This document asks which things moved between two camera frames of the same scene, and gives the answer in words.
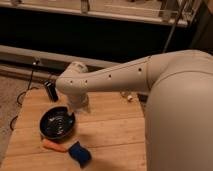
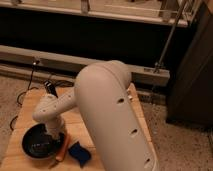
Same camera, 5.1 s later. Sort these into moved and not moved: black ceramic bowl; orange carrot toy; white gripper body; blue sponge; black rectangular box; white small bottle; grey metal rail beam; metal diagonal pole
Moved: white gripper body; black ceramic bowl; orange carrot toy
Not moved: metal diagonal pole; grey metal rail beam; black rectangular box; white small bottle; blue sponge
